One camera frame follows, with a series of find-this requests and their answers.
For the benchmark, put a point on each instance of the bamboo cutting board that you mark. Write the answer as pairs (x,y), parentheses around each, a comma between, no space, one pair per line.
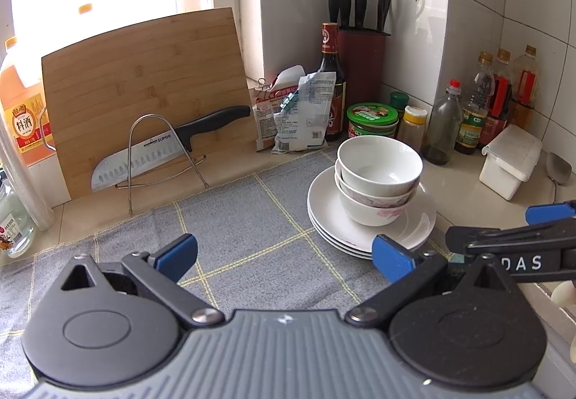
(135,66)

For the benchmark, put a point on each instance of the metal spatula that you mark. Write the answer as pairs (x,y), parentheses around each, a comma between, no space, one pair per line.
(558,167)

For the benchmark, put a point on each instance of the glass jar yellow black lid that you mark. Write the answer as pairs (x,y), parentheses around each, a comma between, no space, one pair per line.
(15,228)

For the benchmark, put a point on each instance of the red cap glass bottle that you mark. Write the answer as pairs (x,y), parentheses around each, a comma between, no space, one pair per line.
(443,129)

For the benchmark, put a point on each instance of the grey blue checked dish mat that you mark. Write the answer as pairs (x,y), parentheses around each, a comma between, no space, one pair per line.
(270,210)

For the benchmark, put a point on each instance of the green lid jar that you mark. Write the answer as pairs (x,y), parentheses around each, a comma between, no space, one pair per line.
(371,115)

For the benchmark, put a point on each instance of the green label oil bottle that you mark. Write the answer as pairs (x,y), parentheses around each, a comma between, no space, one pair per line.
(472,129)

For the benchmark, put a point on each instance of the small green cap jar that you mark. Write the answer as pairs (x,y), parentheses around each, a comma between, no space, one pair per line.
(399,100)

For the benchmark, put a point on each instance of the white plastic container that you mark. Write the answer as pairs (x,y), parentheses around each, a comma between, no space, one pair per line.
(508,165)

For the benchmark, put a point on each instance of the orange white food bag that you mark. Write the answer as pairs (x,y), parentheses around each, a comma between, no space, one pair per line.
(265,120)

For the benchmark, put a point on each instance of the yellow lid spice jar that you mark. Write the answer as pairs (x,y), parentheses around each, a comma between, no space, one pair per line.
(411,129)

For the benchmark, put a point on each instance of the wide blade kitchen knife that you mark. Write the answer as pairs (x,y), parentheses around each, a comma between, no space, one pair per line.
(216,120)

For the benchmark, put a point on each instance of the metal binder clip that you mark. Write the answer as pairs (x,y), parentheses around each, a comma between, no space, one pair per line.
(261,88)

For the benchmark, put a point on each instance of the green bag clip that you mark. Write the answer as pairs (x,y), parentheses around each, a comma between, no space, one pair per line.
(290,102)

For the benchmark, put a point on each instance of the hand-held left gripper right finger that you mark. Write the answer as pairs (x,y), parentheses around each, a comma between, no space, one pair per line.
(391,257)

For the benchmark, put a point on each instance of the dark red knife block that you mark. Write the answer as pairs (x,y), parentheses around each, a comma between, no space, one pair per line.
(364,66)

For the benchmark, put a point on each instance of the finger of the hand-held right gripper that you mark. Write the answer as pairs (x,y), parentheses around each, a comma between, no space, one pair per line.
(456,239)
(549,213)

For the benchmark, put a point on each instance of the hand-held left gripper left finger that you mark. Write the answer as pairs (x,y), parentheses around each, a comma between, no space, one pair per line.
(177,255)

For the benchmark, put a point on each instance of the dark sauce bottle yellow cap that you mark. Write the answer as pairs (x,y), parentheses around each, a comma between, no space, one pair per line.
(501,88)

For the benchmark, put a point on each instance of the white fruit print plate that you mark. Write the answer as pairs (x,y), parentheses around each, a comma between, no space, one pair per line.
(324,205)
(353,254)
(351,247)

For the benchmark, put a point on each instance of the amber bottle yellow cap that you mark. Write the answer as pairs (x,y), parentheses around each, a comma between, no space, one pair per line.
(526,79)

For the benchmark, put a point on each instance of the white pink floral bowl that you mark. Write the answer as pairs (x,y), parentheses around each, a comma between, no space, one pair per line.
(373,214)
(355,195)
(378,160)

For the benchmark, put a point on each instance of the orange cooking wine jug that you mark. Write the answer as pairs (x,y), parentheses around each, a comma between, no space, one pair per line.
(22,111)

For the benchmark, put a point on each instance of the person's right hand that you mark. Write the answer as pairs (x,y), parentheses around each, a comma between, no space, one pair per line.
(563,293)

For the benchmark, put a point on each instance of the dark soy sauce bottle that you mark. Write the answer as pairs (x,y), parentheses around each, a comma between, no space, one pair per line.
(333,79)

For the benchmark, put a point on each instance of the white plastic bag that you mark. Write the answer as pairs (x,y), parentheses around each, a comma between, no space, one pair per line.
(306,124)

